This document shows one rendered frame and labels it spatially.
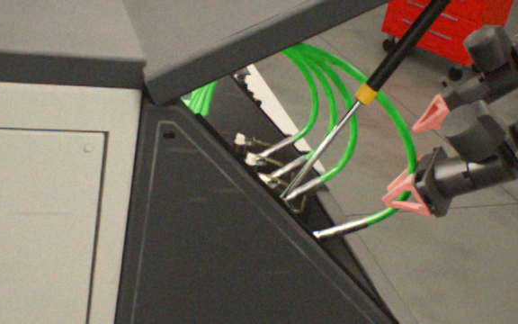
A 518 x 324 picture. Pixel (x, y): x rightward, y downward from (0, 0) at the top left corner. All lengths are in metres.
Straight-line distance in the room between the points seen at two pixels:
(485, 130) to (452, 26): 4.44
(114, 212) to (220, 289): 0.17
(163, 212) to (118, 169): 0.08
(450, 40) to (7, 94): 4.90
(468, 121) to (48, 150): 0.56
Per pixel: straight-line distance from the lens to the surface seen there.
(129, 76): 0.77
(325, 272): 0.97
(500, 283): 3.48
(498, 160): 1.13
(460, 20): 5.50
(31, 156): 0.80
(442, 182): 1.16
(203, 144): 0.82
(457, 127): 1.09
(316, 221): 1.73
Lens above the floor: 1.78
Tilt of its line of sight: 28 degrees down
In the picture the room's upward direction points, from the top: 11 degrees clockwise
